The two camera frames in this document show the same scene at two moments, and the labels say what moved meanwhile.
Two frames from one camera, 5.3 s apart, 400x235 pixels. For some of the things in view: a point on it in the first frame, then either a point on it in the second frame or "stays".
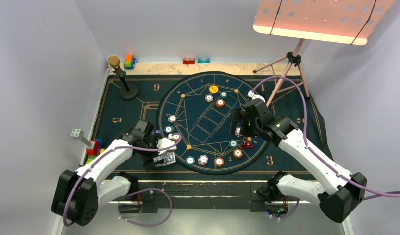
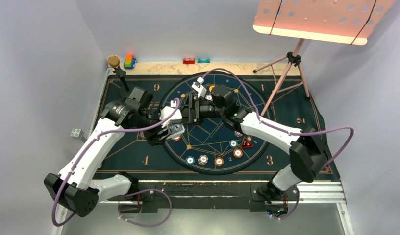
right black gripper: [240, 114] -> [193, 116]
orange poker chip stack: [218, 161] stays
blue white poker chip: [209, 98] stays
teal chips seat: [233, 143] stays
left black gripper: [148, 162] -> [153, 138]
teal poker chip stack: [189, 160] stays
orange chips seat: [237, 152] stays
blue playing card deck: [166, 158] -> [175, 129]
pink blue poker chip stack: [203, 159] stays
